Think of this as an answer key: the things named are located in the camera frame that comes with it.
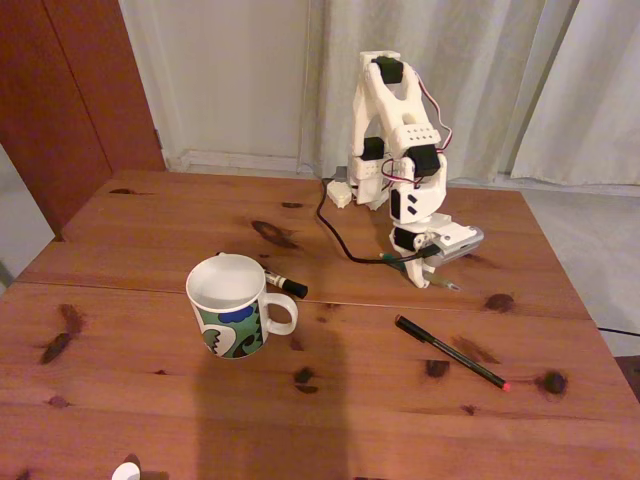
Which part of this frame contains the brown wooden cabinet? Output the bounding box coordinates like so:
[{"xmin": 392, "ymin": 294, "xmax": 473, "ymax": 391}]
[{"xmin": 0, "ymin": 0, "xmax": 166, "ymax": 244}]

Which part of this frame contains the black fineliner with red end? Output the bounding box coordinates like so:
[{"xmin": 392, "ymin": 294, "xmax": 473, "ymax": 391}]
[{"xmin": 394, "ymin": 313, "xmax": 511, "ymax": 393}]

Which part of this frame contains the narrow white curtain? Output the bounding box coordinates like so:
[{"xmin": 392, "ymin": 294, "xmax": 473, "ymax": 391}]
[{"xmin": 509, "ymin": 0, "xmax": 640, "ymax": 189}]

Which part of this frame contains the teal pen with olive grip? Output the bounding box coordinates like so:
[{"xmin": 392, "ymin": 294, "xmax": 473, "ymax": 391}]
[{"xmin": 378, "ymin": 251, "xmax": 462, "ymax": 292}]

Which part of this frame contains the black camera cable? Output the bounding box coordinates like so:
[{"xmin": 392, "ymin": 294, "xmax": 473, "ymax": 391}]
[{"xmin": 315, "ymin": 177, "xmax": 437, "ymax": 266}]

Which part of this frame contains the white mug green blue pattern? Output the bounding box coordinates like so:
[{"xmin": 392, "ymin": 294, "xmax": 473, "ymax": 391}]
[{"xmin": 185, "ymin": 253, "xmax": 300, "ymax": 360}]

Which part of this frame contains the silver camera box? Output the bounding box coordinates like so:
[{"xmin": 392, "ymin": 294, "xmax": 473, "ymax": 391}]
[{"xmin": 430, "ymin": 224, "xmax": 486, "ymax": 267}]

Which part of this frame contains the wide white curtain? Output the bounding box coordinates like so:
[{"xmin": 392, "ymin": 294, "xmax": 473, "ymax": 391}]
[{"xmin": 299, "ymin": 0, "xmax": 584, "ymax": 186}]

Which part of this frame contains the black and white marker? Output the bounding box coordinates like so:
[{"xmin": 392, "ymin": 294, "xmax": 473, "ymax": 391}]
[{"xmin": 214, "ymin": 251, "xmax": 309, "ymax": 300}]

